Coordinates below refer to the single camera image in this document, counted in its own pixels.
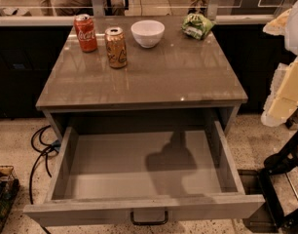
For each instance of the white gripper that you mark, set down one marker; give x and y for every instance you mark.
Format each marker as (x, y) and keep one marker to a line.
(295, 31)

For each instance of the green jalapeno chip bag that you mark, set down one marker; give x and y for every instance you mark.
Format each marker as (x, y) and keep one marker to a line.
(197, 26)

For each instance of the grey cabinet with glossy top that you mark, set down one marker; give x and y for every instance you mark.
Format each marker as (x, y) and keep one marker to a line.
(179, 72)

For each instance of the open grey top drawer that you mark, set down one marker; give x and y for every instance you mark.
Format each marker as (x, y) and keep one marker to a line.
(188, 171)

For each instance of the white ceramic bowl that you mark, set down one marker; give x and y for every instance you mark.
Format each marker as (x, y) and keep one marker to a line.
(147, 33)

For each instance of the gold soda can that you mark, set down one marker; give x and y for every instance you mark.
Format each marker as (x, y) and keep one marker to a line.
(116, 47)

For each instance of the red Coca-Cola can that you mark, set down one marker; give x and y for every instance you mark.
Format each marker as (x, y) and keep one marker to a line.
(85, 32)

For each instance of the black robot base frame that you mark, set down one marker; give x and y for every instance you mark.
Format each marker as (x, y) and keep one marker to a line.
(277, 181)

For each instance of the black drawer handle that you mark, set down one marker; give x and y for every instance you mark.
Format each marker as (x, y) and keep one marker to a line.
(153, 221)

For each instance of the wire basket with items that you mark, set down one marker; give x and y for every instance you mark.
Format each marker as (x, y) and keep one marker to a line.
(9, 188)

